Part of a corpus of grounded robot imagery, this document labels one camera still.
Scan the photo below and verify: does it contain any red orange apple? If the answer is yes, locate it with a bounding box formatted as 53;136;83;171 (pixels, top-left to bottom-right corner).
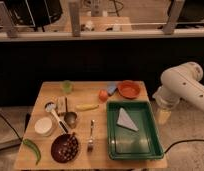
98;89;109;102

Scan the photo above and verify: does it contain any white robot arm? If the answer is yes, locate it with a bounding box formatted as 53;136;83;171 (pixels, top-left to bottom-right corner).
153;62;204;125

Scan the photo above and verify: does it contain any green translucent cup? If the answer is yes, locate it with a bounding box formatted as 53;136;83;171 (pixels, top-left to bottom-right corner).
62;80;73;94

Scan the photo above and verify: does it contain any grey folded cloth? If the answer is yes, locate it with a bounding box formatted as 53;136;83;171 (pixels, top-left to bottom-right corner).
117;108;138;131

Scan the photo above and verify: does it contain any orange bowl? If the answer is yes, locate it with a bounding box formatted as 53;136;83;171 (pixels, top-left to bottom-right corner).
117;80;140;99

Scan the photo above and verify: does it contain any green plastic tray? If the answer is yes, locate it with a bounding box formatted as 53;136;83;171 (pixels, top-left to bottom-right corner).
106;101;164;160

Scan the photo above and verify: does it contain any blue sponge block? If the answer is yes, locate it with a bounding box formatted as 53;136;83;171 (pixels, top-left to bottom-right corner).
107;82;117;95

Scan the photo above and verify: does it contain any yellow banana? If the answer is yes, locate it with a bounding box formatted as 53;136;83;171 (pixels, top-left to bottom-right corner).
75;104;99;111

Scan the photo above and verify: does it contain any metal fork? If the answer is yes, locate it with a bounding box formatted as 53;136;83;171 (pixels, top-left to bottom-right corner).
87;120;95;152

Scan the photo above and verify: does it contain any wooden block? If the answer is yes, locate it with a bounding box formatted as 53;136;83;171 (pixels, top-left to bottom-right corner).
57;96;66;115

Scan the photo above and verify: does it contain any dark brown bowl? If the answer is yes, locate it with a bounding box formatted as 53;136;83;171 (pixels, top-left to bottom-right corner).
51;133;79;163

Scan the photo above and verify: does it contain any white round container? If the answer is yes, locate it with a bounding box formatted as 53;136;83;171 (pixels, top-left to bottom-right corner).
34;117;53;136

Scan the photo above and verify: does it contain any green chili pepper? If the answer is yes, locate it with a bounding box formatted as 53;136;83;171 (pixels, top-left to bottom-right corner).
23;139;41;164

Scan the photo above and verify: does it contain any black cable right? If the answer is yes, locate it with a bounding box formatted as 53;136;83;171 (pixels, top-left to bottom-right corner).
163;138;204;155

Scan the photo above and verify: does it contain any black cable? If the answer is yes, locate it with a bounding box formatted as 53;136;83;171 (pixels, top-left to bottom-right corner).
0;109;23;141
163;138;204;155

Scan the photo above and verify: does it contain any black cable left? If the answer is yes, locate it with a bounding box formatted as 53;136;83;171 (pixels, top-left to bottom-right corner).
0;109;23;141

